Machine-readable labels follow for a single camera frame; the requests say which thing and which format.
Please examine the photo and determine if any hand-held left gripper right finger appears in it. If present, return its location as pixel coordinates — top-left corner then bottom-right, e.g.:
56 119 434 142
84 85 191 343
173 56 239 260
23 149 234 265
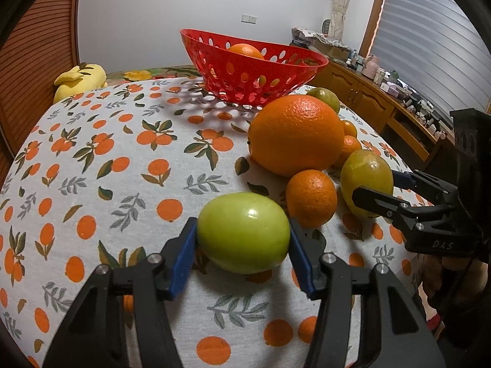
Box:
288 218 442 368

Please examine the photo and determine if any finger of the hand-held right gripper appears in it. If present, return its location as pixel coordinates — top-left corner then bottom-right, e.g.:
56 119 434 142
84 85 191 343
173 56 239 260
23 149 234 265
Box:
391 169 459 205
352 186 423 221

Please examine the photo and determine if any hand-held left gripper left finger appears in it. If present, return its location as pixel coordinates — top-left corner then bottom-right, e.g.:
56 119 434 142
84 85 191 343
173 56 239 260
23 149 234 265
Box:
42 217 198 368

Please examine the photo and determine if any yellow-green round fruit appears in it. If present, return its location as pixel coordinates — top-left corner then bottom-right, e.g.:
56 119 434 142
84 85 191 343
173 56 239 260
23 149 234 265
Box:
341 149 395 218

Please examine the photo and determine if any medium orange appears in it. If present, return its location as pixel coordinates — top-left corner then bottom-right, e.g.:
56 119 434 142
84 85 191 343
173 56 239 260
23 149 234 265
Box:
286 169 338 228

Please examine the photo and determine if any green apple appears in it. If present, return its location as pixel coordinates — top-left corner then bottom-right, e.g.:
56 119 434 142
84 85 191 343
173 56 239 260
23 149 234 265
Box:
196 192 291 274

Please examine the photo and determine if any large orange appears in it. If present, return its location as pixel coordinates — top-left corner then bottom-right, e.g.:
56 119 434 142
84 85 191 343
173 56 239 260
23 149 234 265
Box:
247 95 346 178

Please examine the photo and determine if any green tangerine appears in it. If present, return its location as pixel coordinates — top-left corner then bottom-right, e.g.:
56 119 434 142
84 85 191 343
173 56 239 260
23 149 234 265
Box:
306 87 341 115

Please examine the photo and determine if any red perforated plastic basket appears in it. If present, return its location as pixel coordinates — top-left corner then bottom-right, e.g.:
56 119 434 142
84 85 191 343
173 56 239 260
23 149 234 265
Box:
180 28 330 109

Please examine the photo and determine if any person's right forearm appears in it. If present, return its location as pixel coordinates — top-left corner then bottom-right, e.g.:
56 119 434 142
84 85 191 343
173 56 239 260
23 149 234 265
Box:
441 259 491 353

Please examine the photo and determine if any person's right hand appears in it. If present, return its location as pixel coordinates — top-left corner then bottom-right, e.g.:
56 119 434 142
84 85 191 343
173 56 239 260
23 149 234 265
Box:
421 255 452 308

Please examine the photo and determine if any orange-print tablecloth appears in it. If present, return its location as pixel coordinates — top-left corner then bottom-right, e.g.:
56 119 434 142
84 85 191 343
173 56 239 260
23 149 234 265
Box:
0 77 446 368

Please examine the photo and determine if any wooden cabinet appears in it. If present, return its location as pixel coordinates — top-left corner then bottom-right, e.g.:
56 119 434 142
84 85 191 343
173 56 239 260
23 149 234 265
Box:
315 59 457 162

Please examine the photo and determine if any pink kettle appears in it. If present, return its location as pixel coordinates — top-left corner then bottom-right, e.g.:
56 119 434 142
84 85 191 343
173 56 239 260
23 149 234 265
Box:
362 56 380 77

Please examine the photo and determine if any grey window blind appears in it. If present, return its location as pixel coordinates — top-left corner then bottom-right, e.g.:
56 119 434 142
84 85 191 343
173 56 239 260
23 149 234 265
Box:
368 0 491 112

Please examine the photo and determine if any pile of boxes and cloths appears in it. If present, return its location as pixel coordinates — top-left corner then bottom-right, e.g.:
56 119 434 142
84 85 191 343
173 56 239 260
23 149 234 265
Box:
289 27 354 60

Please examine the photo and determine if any beige curtain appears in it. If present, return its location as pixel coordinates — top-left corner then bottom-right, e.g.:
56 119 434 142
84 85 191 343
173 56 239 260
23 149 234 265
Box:
329 0 355 43

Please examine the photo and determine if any floral blanket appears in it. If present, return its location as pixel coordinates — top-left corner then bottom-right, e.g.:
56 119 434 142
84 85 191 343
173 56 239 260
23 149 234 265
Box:
105 65 204 82

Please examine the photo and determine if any yellow plush toy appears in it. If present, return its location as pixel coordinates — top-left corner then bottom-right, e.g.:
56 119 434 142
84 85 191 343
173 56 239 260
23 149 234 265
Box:
53 62 109 104

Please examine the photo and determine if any slatted wooden door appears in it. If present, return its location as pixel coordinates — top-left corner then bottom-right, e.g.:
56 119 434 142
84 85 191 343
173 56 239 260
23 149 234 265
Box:
0 0 83 162

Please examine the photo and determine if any wooden window frame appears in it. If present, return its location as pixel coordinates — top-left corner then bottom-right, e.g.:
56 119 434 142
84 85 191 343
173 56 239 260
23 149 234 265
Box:
358 0 392 60

